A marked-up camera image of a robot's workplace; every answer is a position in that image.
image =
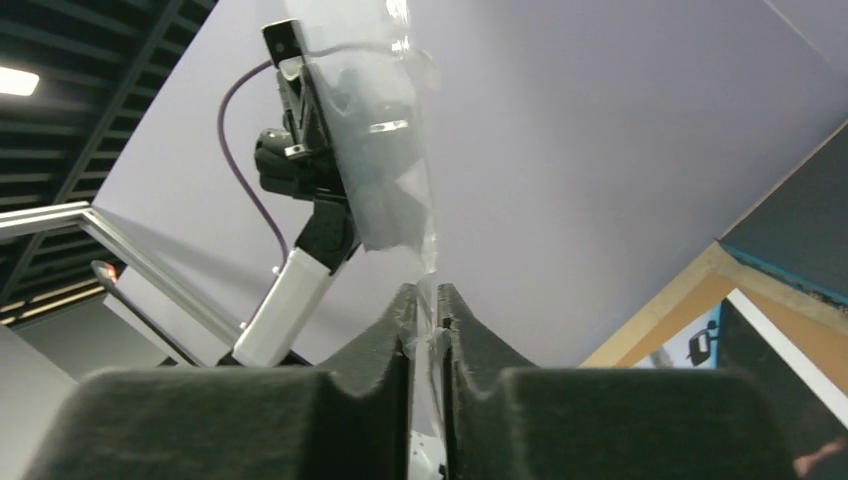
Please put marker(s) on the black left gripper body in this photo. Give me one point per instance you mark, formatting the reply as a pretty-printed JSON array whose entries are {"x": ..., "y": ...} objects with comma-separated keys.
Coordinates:
[{"x": 300, "y": 160}]

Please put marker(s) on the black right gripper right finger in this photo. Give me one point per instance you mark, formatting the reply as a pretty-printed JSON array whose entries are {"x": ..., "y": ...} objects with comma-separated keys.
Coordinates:
[{"x": 507, "y": 418}]

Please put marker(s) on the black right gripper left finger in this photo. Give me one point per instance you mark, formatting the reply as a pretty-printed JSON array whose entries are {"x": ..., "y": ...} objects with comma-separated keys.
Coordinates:
[{"x": 348, "y": 417}]

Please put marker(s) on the clear acrylic sheet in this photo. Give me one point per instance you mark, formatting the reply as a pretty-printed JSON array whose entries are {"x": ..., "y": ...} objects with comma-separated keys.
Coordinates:
[{"x": 370, "y": 76}]

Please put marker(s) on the large printed photo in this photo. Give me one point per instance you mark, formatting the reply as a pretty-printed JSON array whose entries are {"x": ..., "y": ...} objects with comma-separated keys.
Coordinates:
[{"x": 810, "y": 409}]

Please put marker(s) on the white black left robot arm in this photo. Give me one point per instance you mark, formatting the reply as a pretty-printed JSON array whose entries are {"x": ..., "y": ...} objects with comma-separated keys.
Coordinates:
[{"x": 310, "y": 265}]

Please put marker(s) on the brown cardboard backing board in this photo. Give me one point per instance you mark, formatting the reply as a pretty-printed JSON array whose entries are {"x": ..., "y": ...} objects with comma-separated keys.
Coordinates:
[{"x": 815, "y": 328}]

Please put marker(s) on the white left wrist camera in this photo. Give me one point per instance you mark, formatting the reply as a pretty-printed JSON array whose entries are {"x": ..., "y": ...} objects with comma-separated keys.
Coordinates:
[{"x": 286, "y": 46}]

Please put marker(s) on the dark network switch box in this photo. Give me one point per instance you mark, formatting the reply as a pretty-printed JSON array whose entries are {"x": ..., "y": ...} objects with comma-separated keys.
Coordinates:
[{"x": 798, "y": 233}]

